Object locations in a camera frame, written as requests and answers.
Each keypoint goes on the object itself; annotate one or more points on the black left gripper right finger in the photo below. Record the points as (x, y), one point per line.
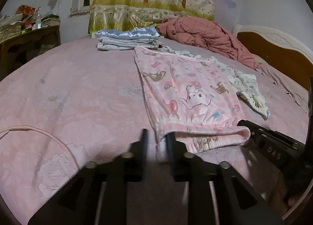
(179, 159)

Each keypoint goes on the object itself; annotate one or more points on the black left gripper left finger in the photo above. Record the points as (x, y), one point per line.
(131, 164)

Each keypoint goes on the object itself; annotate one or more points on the pink cartoon print pants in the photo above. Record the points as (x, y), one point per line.
(191, 98)

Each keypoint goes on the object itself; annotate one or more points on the white cartoon print pyjama garment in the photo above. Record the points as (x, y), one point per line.
(245, 84)

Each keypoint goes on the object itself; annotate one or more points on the white and brown headboard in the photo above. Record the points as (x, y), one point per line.
(279, 49)

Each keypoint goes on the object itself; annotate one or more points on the stack of folded blue-white cloths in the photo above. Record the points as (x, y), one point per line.
(113, 39)

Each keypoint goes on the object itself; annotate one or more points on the rumpled dusty-pink quilt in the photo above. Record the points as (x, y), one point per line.
(200, 32)

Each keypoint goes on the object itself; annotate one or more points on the dark wooden side table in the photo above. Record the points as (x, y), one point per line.
(21, 49)

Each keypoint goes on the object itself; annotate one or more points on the clear plastic bottle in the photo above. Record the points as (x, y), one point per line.
(38, 23)

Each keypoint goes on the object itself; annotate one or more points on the clutter pile on table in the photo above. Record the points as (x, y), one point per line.
(24, 20)

